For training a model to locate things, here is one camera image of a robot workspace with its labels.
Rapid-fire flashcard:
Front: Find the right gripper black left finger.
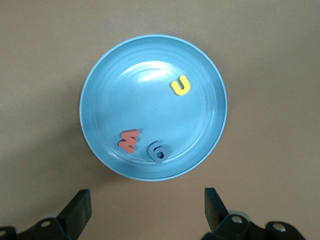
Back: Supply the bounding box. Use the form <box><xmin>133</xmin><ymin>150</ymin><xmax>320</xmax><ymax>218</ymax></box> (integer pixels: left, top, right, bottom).
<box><xmin>19</xmin><ymin>188</ymin><xmax>92</xmax><ymax>240</ymax></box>

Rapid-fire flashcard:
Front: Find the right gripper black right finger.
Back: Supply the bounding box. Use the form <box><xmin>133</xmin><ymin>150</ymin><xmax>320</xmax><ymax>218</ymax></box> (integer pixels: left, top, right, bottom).
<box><xmin>200</xmin><ymin>187</ymin><xmax>253</xmax><ymax>240</ymax></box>

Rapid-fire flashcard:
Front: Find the red letter w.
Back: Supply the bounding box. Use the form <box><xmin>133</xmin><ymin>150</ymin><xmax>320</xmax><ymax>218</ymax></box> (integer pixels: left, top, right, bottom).
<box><xmin>117</xmin><ymin>128</ymin><xmax>140</xmax><ymax>154</ymax></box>

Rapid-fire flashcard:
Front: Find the dark blue letter g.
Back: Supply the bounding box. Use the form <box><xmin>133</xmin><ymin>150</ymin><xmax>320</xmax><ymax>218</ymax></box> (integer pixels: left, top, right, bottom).
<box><xmin>146</xmin><ymin>140</ymin><xmax>168</xmax><ymax>166</ymax></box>

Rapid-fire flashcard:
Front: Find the yellow letter u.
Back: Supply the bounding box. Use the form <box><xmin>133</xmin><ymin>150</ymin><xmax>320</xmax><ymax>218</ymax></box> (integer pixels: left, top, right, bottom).
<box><xmin>169</xmin><ymin>74</ymin><xmax>192</xmax><ymax>97</ymax></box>

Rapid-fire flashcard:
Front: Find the blue plate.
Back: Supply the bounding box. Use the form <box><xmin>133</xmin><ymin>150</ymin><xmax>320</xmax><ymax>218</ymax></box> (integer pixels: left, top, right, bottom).
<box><xmin>79</xmin><ymin>34</ymin><xmax>228</xmax><ymax>181</ymax></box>

